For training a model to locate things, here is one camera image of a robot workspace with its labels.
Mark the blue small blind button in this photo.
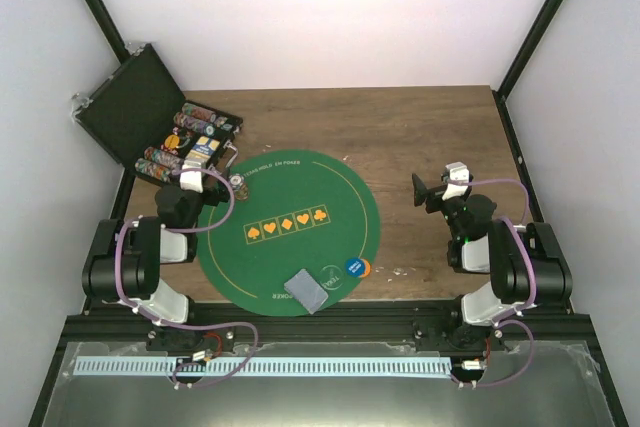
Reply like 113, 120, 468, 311
345, 257, 366, 278

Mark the card box in case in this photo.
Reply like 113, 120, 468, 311
189, 136, 220, 158

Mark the light blue slotted strip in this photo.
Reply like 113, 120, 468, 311
73, 356, 452, 379

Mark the blue playing card deck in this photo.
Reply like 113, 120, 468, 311
284, 269, 329, 314

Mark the black poker chip case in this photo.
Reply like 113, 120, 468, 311
74, 44, 243, 185

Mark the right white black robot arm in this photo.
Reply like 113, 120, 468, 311
411, 162, 573, 350

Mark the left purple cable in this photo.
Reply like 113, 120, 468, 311
114, 166, 261, 391

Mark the chip row in case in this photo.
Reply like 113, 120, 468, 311
144, 147, 183, 169
134, 158, 182, 183

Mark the black aluminium frame rail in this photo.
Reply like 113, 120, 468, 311
60, 310, 595, 351

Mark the orange big blind button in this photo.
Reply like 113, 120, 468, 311
360, 258, 371, 278

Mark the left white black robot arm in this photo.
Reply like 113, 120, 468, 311
82, 168, 236, 351

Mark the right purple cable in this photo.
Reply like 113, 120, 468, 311
447, 176, 544, 391

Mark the multicolour poker chip stack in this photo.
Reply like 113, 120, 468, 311
229, 174, 249, 201

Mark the round green poker mat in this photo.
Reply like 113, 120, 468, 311
198, 150, 381, 317

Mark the purple cable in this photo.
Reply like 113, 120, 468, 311
447, 176, 544, 391
114, 166, 261, 391

